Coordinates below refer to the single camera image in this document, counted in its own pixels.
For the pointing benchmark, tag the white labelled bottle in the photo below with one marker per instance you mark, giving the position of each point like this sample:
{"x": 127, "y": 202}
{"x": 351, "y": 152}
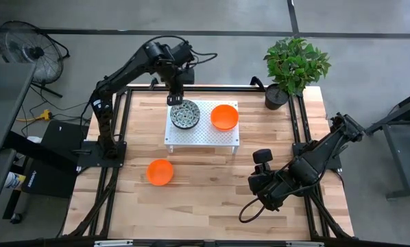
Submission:
{"x": 14, "y": 180}

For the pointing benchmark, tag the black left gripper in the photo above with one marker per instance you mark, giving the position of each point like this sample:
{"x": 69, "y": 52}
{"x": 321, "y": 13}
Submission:
{"x": 175, "y": 84}

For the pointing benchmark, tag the black plant pot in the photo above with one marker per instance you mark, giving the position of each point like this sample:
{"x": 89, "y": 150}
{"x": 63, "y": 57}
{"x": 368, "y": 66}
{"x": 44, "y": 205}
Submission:
{"x": 275, "y": 100}

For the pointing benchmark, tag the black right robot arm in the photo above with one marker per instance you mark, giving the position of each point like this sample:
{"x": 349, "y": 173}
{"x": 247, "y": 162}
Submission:
{"x": 314, "y": 161}

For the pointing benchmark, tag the flat black laptop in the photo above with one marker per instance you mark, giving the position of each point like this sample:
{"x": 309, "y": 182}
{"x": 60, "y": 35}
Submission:
{"x": 64, "y": 137}

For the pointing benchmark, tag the black floor fan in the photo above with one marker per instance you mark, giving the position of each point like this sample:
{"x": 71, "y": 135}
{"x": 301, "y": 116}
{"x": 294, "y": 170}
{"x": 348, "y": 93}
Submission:
{"x": 36, "y": 52}

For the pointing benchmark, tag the black metal stand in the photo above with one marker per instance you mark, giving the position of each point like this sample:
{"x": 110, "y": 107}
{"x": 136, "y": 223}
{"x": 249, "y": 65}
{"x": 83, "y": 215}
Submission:
{"x": 373, "y": 129}

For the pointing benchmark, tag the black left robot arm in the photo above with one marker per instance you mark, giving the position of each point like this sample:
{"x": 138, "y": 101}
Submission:
{"x": 122, "y": 73}

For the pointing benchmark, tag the teal bowl patterned inside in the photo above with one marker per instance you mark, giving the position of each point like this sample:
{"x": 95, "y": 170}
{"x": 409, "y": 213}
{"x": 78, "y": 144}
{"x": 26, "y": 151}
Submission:
{"x": 186, "y": 113}
{"x": 185, "y": 128}

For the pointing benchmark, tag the orange plastic mini bowl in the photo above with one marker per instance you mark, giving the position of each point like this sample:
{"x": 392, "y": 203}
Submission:
{"x": 224, "y": 117}
{"x": 159, "y": 172}

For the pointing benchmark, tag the white aluminium bar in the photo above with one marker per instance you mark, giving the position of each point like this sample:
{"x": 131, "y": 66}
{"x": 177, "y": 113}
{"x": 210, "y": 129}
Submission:
{"x": 304, "y": 244}
{"x": 114, "y": 243}

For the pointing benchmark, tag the black computer case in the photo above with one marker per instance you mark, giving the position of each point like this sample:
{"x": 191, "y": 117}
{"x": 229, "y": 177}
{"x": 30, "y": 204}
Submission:
{"x": 47, "y": 182}

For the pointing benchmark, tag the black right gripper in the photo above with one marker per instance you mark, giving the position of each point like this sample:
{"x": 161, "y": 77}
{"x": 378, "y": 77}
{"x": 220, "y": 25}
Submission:
{"x": 264, "y": 170}

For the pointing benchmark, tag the green leafy plant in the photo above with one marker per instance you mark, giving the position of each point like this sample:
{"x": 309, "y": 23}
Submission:
{"x": 294, "y": 65}

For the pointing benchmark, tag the black aluminium table frame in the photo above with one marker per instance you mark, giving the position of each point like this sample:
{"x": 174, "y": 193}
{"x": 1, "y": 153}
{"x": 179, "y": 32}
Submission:
{"x": 191, "y": 88}

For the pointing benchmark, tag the white perforated metal rack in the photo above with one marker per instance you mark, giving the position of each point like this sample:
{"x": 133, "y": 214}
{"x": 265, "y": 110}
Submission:
{"x": 205, "y": 137}

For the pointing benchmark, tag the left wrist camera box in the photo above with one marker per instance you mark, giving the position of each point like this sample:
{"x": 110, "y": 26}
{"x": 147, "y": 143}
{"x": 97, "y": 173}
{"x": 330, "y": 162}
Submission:
{"x": 188, "y": 76}

